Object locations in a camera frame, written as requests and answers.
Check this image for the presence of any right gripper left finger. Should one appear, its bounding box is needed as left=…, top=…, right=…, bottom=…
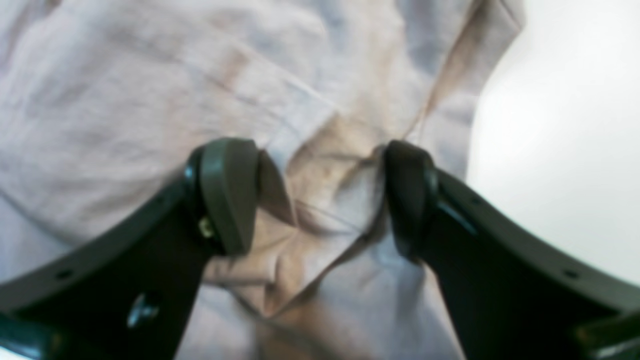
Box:
left=1, top=137, right=260, bottom=360

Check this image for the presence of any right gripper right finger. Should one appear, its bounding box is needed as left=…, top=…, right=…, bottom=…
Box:
left=383, top=140, right=640, bottom=360

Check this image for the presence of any mauve t-shirt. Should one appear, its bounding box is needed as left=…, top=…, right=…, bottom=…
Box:
left=0, top=0, right=526, bottom=360

